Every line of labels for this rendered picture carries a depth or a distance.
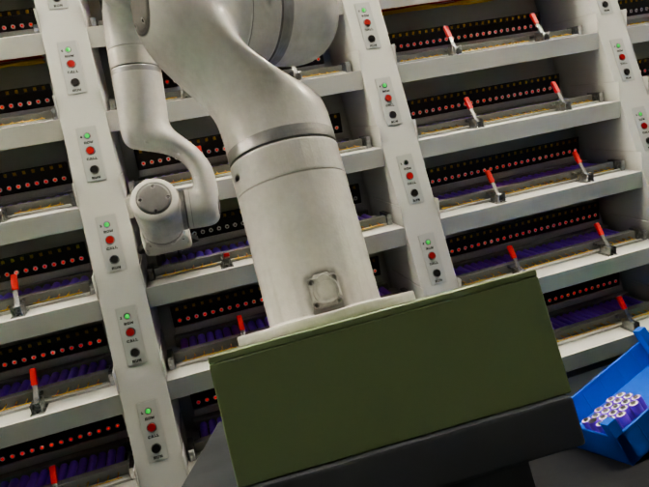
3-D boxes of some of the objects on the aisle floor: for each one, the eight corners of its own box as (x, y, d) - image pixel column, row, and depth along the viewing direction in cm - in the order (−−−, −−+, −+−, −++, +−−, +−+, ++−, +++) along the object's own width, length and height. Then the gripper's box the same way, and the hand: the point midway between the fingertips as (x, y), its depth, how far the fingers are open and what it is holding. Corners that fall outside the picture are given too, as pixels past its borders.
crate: (633, 466, 92) (607, 425, 92) (558, 442, 111) (537, 408, 111) (746, 363, 99) (721, 326, 99) (658, 358, 119) (637, 326, 119)
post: (498, 429, 129) (311, -241, 145) (463, 442, 126) (276, -240, 143) (461, 415, 148) (298, -174, 165) (429, 426, 146) (268, -172, 162)
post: (730, 349, 145) (538, -244, 161) (702, 358, 143) (510, -244, 159) (668, 346, 164) (502, -184, 181) (643, 355, 162) (477, -183, 179)
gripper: (125, 253, 108) (138, 276, 125) (208, 235, 112) (210, 260, 129) (117, 218, 110) (131, 246, 127) (199, 202, 114) (203, 231, 131)
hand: (170, 250), depth 126 cm, fingers open, 3 cm apart
